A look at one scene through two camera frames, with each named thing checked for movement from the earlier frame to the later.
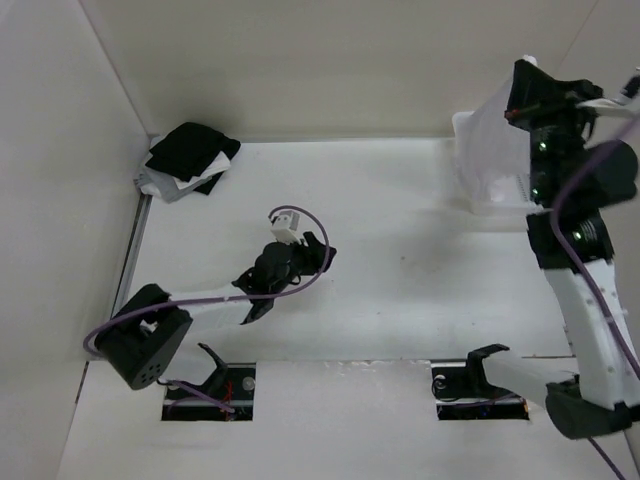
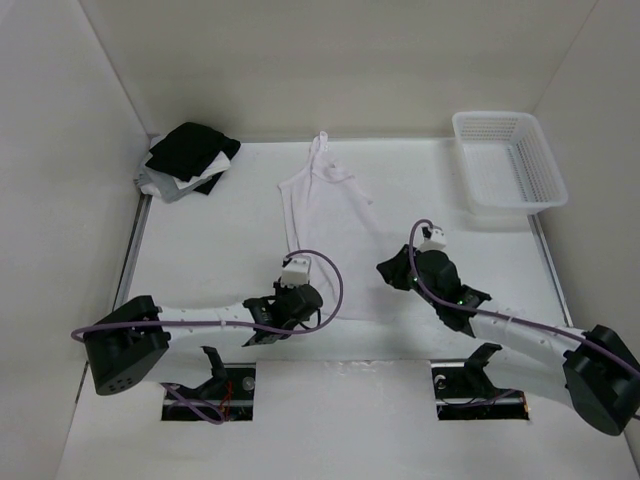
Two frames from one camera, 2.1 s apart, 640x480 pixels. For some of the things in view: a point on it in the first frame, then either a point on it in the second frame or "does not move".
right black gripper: [535, 94] to [393, 269]
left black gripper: [314, 254] to [280, 289]
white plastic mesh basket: [492, 162] does not move
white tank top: [493, 158] to [329, 219]
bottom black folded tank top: [207, 187] does not move
